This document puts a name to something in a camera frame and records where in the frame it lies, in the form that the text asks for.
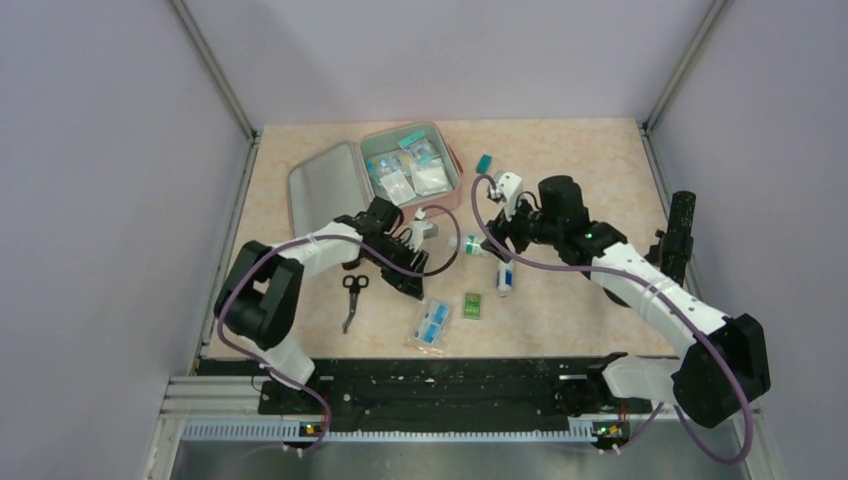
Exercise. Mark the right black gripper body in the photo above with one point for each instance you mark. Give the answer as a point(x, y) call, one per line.
point(517, 222)

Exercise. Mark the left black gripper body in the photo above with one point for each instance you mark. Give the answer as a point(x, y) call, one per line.
point(403, 253)

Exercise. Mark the white blue bandage roll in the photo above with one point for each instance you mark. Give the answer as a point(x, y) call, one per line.
point(505, 278)

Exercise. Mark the clear bottle green label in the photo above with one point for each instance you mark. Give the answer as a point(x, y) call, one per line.
point(468, 245)

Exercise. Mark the blue bandage strip packet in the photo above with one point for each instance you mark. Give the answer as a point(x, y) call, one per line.
point(430, 327)

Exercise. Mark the white gauze packet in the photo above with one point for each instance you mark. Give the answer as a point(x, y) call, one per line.
point(398, 188)
point(429, 180)

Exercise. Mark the teal topped swab packet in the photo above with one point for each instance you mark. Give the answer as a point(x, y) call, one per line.
point(418, 146)

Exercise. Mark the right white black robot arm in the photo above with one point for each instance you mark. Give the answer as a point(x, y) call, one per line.
point(721, 363)

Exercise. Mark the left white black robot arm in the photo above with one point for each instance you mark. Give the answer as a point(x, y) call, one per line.
point(260, 294)

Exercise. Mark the pink medicine kit case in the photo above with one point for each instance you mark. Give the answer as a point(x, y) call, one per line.
point(410, 166)

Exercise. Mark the black medical scissors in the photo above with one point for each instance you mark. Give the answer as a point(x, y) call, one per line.
point(354, 284)

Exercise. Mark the small teal box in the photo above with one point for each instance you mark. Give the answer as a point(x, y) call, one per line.
point(484, 164)

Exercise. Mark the small green box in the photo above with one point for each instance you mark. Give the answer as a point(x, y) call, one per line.
point(472, 306)

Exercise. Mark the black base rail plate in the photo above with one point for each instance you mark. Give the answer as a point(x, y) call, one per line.
point(436, 395)

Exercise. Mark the black stand with handle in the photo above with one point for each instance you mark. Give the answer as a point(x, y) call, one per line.
point(676, 238)

